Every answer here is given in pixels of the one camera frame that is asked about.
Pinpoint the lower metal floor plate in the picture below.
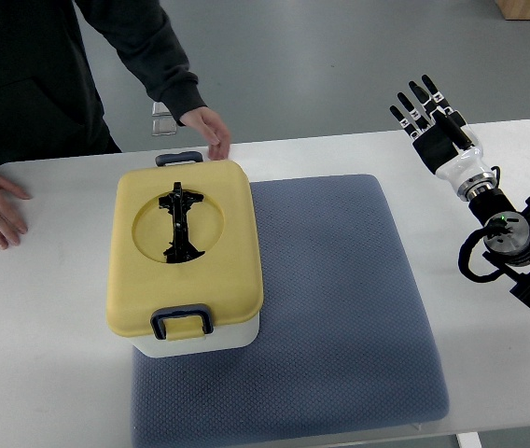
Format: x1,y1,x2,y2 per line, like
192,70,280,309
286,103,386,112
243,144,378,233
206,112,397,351
151,118,177,136

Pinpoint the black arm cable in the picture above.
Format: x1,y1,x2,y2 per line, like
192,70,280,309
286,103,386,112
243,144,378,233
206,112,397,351
459,223,509,284

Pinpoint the white storage box base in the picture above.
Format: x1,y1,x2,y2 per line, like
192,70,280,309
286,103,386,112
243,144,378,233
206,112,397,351
128,313,260,358

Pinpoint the blue-grey quilted mat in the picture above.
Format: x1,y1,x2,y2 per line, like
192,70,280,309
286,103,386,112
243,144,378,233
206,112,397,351
132,175,449,447

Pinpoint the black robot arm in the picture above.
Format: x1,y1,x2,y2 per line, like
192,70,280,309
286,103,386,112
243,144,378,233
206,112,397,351
390,76,530,309

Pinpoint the person in dark hoodie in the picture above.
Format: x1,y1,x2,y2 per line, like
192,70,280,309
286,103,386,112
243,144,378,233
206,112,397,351
0,1,203,165

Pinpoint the person's left hand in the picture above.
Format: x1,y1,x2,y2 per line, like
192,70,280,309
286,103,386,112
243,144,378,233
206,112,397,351
179,106,231,161

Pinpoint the yellow storage box lid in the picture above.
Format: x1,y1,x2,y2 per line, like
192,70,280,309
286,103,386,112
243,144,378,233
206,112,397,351
106,161,263,342

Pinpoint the metal floor plate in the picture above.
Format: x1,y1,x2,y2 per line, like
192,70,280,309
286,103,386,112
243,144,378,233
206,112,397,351
152,102,171,117
151,118,177,136

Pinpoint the upper metal floor plate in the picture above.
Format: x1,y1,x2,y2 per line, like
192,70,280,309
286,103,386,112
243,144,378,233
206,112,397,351
152,102,171,117

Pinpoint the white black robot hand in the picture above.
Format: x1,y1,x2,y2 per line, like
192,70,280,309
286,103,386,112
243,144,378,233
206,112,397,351
389,75,496,195

